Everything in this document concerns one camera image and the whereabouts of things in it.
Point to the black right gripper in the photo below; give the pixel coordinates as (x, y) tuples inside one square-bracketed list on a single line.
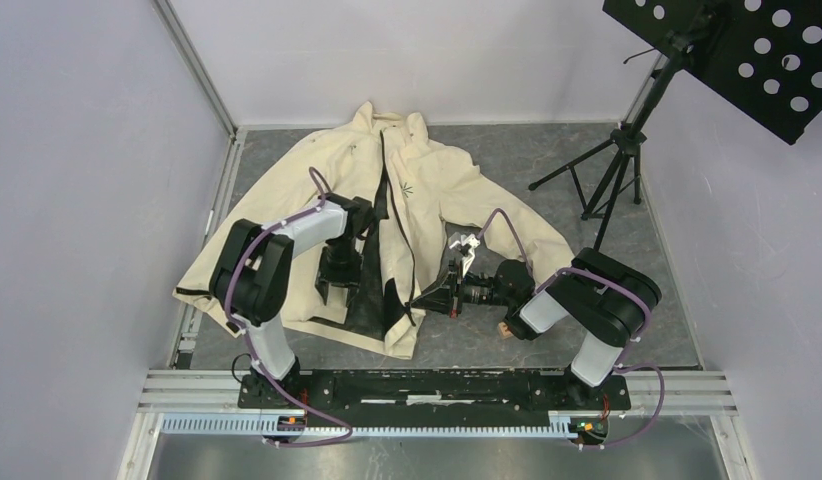
[(438, 299)]

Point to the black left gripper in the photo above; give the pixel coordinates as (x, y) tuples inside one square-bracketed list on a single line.
[(350, 277)]

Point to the cream zip-up jacket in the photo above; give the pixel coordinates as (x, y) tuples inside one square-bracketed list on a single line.
[(422, 184)]

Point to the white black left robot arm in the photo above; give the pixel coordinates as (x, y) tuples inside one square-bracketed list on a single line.
[(261, 266)]

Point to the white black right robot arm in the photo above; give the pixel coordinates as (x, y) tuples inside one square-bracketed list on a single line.
[(610, 300)]

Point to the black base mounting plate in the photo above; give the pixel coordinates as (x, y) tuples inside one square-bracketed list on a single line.
[(428, 397)]

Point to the black music stand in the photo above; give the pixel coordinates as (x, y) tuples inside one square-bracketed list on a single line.
[(763, 57)]

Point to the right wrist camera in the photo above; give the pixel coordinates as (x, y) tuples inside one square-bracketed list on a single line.
[(464, 245)]

